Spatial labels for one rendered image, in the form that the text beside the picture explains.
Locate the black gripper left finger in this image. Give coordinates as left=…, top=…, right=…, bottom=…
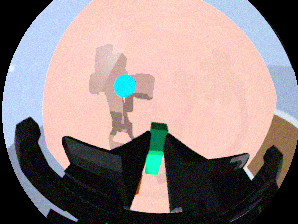
left=61, top=131, right=152, bottom=210

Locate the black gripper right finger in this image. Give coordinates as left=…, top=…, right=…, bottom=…
left=164, top=133, right=250, bottom=213

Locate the green post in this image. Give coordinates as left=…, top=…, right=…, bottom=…
left=144, top=121, right=169, bottom=175

